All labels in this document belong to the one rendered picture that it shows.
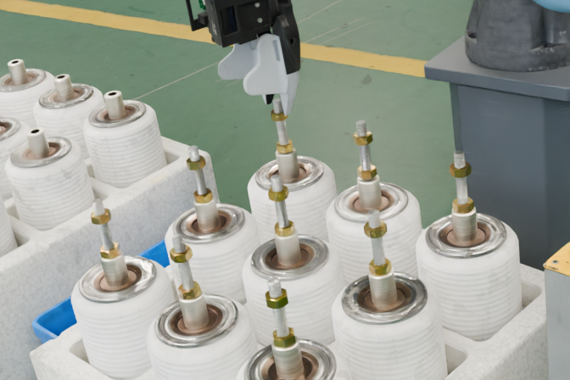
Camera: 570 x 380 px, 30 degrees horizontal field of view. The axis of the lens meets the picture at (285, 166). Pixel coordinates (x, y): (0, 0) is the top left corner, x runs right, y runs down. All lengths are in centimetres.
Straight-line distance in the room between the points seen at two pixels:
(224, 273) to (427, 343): 24
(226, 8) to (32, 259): 41
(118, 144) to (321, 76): 75
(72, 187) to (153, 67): 93
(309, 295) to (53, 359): 27
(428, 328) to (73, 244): 53
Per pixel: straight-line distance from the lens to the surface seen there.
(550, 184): 126
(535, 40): 121
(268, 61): 106
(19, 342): 131
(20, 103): 154
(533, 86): 119
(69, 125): 145
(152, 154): 138
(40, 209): 132
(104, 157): 137
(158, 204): 136
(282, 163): 114
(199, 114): 196
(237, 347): 93
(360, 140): 104
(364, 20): 227
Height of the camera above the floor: 80
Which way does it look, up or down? 28 degrees down
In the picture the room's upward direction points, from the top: 10 degrees counter-clockwise
